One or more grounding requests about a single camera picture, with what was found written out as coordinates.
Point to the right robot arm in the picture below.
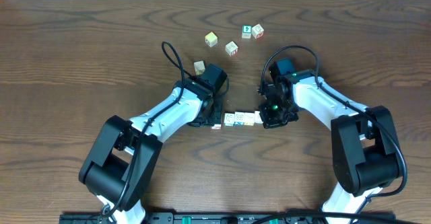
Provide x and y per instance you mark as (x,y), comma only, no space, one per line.
(365,148)

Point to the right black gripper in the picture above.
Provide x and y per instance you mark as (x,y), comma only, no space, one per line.
(269,121)

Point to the yellow top block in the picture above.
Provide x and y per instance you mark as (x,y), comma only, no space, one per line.
(211,39)

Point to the red sided center block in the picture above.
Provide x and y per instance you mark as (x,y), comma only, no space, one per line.
(231,48)

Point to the pale yellow block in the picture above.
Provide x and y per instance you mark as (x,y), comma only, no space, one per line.
(249,119)
(199,67)

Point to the blue edged block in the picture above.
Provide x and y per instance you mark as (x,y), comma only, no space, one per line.
(239,118)
(257,118)

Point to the green framed block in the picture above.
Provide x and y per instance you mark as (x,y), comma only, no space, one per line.
(246,31)

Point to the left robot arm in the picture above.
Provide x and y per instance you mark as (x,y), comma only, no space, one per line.
(120,163)

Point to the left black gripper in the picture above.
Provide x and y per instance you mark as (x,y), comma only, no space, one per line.
(213,117)

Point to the red edged block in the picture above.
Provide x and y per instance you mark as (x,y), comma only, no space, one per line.
(216,127)

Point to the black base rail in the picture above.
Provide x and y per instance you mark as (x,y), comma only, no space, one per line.
(171,218)

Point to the teal edged block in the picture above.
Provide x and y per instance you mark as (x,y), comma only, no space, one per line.
(229,119)

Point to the red soccer letter block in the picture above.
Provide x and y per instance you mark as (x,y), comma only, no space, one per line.
(257,31)

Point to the blue edged front block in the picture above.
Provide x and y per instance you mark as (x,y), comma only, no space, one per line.
(257,118)

